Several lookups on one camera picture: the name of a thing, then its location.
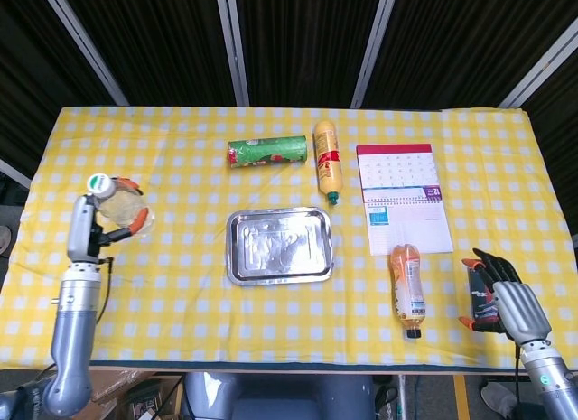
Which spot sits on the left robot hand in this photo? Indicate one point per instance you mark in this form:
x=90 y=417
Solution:
x=80 y=235

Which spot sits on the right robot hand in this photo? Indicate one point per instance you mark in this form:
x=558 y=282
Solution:
x=524 y=307

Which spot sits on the clear bottle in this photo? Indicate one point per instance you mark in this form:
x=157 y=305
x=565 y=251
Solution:
x=122 y=208

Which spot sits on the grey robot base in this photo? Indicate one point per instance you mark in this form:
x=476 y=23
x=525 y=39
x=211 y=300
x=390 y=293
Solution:
x=280 y=397

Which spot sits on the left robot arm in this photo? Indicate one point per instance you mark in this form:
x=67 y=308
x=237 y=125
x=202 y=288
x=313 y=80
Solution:
x=74 y=329

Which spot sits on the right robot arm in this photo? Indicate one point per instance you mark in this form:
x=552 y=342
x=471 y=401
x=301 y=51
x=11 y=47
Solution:
x=551 y=384

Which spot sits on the orange drink bottle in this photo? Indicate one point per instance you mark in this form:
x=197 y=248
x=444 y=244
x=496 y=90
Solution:
x=408 y=289

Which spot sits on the metal tray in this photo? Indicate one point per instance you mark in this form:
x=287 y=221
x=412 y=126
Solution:
x=279 y=246

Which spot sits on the yellow squeeze bottle green cap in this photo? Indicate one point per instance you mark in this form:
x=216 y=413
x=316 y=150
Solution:
x=329 y=167

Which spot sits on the dark printed box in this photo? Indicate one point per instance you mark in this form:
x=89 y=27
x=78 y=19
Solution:
x=479 y=298

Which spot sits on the grey shoe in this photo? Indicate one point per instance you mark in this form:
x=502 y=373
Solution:
x=496 y=399
x=4 y=241

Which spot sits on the yellow floor tape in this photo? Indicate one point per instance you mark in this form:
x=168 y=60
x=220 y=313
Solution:
x=461 y=397

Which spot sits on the yellow checkered tablecloth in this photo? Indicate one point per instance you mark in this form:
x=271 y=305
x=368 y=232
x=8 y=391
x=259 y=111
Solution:
x=180 y=320

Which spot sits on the metal table leg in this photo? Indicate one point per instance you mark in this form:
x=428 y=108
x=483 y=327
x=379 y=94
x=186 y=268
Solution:
x=403 y=397

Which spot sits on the desk calendar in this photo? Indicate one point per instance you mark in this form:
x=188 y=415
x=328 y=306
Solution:
x=402 y=198

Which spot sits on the green snack canister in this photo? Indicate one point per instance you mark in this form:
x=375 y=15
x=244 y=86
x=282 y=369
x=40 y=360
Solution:
x=267 y=152

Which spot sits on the white partition post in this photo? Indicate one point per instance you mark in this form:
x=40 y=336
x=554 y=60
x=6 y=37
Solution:
x=83 y=45
x=374 y=45
x=542 y=63
x=232 y=45
x=13 y=171

